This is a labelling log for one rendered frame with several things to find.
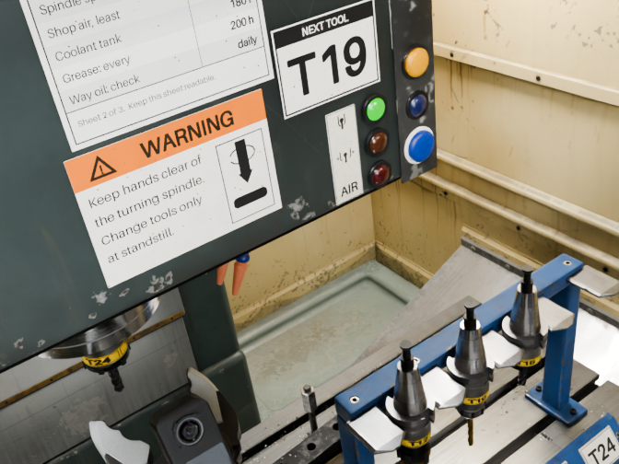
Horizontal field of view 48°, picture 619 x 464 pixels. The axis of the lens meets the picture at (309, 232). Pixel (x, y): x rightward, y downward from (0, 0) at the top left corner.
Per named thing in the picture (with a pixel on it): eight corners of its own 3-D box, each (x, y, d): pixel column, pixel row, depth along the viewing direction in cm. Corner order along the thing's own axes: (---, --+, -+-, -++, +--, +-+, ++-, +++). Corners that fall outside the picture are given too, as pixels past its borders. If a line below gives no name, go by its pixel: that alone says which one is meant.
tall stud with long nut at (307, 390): (326, 436, 129) (317, 387, 122) (314, 445, 128) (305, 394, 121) (317, 428, 131) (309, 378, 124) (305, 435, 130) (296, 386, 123)
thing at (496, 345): (530, 355, 97) (531, 352, 97) (504, 375, 95) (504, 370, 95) (492, 331, 103) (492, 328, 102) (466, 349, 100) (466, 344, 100)
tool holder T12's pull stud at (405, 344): (405, 358, 88) (404, 337, 86) (416, 364, 87) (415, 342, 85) (397, 365, 87) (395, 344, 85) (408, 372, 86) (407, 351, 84)
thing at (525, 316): (528, 311, 103) (530, 274, 99) (547, 329, 99) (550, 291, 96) (502, 322, 102) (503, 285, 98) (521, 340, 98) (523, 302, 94)
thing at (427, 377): (474, 395, 93) (474, 391, 92) (445, 416, 90) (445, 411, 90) (437, 367, 98) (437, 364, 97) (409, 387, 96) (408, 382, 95)
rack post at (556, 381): (588, 412, 126) (603, 282, 110) (568, 427, 124) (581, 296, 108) (543, 382, 134) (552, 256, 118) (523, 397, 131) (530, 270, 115)
